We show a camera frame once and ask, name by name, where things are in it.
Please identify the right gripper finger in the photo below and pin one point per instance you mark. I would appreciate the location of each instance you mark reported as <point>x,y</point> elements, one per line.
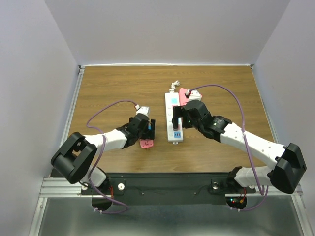
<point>177,114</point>
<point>186,122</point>

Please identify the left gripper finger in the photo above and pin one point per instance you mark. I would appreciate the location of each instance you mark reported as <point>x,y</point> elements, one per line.
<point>153,124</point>
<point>147,134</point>

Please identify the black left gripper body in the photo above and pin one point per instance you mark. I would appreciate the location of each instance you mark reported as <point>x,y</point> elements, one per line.
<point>131,119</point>

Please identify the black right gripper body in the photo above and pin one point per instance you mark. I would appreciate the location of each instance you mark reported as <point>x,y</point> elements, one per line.
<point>195,124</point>

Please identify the white multicolour power strip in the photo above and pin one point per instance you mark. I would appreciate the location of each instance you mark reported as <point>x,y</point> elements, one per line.
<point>174,136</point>

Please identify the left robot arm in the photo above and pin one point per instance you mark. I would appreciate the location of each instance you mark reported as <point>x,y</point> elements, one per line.
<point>74,159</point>

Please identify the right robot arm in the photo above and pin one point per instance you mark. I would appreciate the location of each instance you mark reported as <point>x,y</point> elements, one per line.
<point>226,132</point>

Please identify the pink square plug adapter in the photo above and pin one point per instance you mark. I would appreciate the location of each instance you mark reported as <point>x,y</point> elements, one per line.
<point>146,143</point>

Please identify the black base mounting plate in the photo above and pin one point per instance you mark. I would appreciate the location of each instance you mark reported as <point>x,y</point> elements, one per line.
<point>166,189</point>

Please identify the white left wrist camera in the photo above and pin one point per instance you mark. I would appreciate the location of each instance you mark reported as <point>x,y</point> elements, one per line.
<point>143,110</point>

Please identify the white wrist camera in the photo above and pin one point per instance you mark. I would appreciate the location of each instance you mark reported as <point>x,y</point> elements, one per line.
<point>143,110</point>
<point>193,95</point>

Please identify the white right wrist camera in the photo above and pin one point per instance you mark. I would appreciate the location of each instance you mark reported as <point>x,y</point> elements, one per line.
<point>193,95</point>

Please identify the aluminium left side rail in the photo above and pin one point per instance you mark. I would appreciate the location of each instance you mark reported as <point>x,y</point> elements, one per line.
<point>72,105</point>

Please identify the aluminium rail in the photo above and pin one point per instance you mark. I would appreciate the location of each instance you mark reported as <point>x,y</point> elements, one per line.
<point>72,105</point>
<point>60,188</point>
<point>275,127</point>

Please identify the aluminium front rail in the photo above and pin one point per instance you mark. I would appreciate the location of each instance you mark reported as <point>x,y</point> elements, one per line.
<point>60,188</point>

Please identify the aluminium right side rail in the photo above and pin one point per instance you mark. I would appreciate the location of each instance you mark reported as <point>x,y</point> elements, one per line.
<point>275,127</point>

